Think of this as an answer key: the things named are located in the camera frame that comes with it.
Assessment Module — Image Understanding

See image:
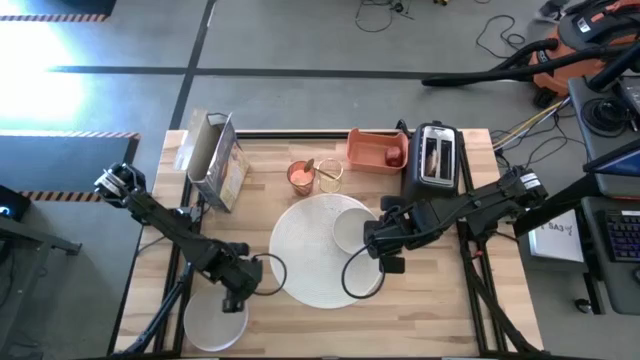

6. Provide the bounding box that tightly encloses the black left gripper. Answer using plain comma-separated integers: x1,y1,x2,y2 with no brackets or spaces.
209,241,264,315

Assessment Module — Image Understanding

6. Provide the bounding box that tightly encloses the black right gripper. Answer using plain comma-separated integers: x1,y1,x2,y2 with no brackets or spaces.
363,195,419,259

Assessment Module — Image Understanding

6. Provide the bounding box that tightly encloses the white bowl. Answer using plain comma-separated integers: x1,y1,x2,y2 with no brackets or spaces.
332,207,377,255

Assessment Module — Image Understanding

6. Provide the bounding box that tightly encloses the white round plate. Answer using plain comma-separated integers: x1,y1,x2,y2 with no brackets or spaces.
182,284,250,353

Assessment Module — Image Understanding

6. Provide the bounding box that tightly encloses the clear yellow glass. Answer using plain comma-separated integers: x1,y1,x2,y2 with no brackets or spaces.
317,157,345,194

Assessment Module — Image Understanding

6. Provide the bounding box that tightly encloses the large white plate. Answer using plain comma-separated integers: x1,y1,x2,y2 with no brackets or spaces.
268,193,386,310

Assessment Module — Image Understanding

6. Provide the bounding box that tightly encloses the red apple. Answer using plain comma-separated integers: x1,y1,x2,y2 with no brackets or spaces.
383,145,404,168

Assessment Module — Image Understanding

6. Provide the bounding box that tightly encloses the orange plastic basket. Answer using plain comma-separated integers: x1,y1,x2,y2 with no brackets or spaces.
347,128,410,176

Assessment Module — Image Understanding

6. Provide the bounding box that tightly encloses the red glass tumbler with juice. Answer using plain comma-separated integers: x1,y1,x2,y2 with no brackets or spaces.
286,160,317,197

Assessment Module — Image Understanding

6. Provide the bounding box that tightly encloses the blue cereal box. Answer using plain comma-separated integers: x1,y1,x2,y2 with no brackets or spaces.
172,109,251,214

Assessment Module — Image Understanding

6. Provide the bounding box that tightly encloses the black two-slot toaster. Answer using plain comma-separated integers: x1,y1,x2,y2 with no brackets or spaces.
402,119,464,201

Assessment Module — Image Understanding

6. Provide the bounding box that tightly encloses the white paper sheet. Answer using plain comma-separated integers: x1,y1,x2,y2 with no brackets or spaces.
527,209,586,264

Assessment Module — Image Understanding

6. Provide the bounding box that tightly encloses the black vacuum wand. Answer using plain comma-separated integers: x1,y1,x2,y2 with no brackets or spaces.
421,43,624,89

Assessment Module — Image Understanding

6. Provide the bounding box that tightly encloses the black diagonal support pole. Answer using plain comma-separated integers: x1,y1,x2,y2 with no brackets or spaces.
512,174,601,237

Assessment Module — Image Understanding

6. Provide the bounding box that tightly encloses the dark grey desk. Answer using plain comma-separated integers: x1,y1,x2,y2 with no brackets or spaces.
0,214,83,351

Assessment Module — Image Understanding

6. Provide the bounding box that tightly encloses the black hazard-striped floor mat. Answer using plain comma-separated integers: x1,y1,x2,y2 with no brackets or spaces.
0,130,141,203
0,0,117,23

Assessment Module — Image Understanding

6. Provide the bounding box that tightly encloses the black device with blue light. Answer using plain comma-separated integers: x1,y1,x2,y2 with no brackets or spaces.
0,184,32,224

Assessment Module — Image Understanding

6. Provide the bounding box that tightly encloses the black keyboard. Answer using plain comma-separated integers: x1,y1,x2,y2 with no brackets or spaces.
602,209,640,264

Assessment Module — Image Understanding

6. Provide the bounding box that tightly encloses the orange vacuum cleaner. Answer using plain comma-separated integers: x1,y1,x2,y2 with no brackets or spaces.
528,0,640,97

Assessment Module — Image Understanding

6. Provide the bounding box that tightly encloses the dark monitor screen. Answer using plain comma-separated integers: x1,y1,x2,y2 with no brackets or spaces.
582,144,640,199

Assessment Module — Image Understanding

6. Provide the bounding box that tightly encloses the person's foot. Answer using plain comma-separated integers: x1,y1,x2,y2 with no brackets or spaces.
537,0,569,24

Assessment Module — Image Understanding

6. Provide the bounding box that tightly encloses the black diagonal tube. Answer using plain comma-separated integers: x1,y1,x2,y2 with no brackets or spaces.
587,39,640,94

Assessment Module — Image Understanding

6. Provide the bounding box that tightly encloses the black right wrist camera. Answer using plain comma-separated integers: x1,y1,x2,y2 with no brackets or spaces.
381,255,407,275

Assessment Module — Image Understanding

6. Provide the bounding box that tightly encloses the black right arm cable loop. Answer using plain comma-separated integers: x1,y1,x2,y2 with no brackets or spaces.
341,243,387,301

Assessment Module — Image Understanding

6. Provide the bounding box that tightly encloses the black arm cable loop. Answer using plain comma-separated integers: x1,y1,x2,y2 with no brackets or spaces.
251,252,288,297
341,243,387,301

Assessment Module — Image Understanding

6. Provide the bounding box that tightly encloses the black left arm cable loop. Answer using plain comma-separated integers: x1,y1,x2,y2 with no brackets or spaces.
251,252,288,297

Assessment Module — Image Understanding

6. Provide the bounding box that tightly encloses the black table rail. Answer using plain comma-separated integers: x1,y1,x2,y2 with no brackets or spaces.
234,129,416,140

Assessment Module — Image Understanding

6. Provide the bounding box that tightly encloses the yellow and white cable bundle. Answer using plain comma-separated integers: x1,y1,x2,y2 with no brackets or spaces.
492,98,571,151

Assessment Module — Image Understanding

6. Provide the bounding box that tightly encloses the black floor cable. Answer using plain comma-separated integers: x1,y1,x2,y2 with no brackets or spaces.
354,0,397,34
474,13,527,61

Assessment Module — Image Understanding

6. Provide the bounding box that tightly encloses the black corrugated vacuum hose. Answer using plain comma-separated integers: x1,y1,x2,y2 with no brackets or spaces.
492,38,560,71

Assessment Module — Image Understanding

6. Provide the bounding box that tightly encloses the black coiled cable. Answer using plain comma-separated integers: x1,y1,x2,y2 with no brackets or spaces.
581,96,632,140

